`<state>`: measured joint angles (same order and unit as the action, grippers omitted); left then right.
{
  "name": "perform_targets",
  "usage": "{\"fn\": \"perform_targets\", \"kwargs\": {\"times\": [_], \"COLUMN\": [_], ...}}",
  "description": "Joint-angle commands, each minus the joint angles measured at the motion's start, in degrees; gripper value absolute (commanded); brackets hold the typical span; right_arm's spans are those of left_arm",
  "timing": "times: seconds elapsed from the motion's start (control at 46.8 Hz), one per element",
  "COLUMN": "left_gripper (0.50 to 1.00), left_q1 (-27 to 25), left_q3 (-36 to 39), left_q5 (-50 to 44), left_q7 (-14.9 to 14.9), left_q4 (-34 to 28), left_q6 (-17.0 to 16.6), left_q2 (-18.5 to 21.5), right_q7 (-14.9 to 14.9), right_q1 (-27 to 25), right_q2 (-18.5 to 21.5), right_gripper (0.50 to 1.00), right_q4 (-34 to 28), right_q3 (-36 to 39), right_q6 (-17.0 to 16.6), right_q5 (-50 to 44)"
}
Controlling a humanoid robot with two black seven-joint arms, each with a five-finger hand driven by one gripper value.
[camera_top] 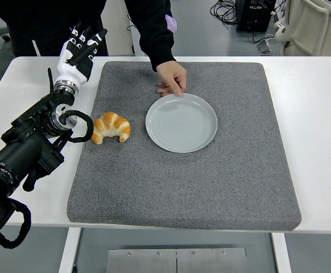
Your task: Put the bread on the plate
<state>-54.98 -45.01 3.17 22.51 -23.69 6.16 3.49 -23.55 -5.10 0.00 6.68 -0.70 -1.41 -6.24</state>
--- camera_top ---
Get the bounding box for grey metal plate with screws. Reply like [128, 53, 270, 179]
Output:
[106, 247, 248, 273]

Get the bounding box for round grey plate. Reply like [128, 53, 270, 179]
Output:
[145, 93, 218, 154]

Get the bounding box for cream coloured machine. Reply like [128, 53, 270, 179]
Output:
[273, 0, 331, 57]

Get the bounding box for purple cloth piece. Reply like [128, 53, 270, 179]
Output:
[164, 14, 179, 32]

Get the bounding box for grey felt mat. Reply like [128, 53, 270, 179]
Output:
[66, 61, 302, 231]

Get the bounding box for person's hand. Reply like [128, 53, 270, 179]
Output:
[156, 60, 188, 97]

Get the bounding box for black cable bundle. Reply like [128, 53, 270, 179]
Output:
[209, 0, 239, 25]

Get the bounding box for thin black cable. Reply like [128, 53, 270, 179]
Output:
[126, 14, 140, 32]

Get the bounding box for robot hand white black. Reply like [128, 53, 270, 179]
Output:
[56, 21, 109, 85]

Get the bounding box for black equipment box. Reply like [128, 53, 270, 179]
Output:
[235, 0, 277, 32]

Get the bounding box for white table leg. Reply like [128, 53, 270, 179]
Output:
[57, 227, 82, 273]
[270, 232, 293, 273]

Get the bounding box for grey floor pedal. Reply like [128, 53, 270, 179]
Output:
[256, 39, 273, 54]

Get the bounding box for golden brown croissant bread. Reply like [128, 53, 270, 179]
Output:
[91, 111, 132, 145]

